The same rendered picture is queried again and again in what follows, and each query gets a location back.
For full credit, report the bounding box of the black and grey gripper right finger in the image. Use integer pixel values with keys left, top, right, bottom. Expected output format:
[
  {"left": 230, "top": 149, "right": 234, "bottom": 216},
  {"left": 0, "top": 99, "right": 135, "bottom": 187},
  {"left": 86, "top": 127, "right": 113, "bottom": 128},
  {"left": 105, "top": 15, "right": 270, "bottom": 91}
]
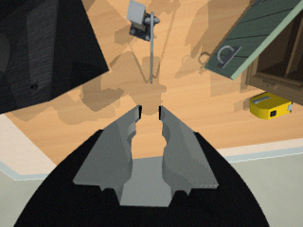
[{"left": 159, "top": 105, "right": 270, "bottom": 227}]

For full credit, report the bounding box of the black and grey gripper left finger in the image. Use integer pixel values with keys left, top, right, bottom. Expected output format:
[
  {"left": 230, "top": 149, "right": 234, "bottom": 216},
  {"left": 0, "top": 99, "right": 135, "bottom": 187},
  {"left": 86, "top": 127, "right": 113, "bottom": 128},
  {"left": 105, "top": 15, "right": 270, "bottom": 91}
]
[{"left": 13, "top": 105, "right": 142, "bottom": 227}]

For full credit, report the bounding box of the yellow tape measure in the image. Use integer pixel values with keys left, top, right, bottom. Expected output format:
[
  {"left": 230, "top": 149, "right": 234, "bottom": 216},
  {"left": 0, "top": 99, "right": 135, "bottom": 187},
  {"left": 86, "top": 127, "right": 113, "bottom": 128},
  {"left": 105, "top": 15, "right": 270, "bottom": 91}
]
[{"left": 249, "top": 92, "right": 293, "bottom": 120}]

